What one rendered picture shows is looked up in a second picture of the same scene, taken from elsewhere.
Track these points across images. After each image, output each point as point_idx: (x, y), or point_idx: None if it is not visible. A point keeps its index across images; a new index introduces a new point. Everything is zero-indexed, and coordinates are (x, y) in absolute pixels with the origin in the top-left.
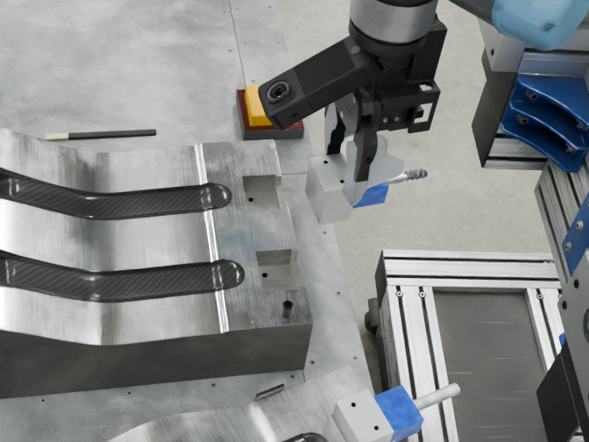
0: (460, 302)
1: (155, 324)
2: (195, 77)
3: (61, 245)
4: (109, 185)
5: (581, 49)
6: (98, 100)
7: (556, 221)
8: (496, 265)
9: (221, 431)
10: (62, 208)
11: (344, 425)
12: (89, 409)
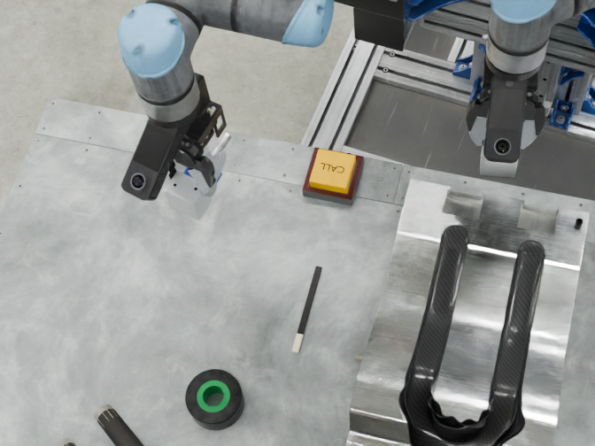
0: (362, 130)
1: (559, 311)
2: (263, 218)
3: (477, 350)
4: (417, 305)
5: None
6: (264, 300)
7: (470, 26)
8: (342, 86)
9: None
10: (437, 342)
11: None
12: (571, 384)
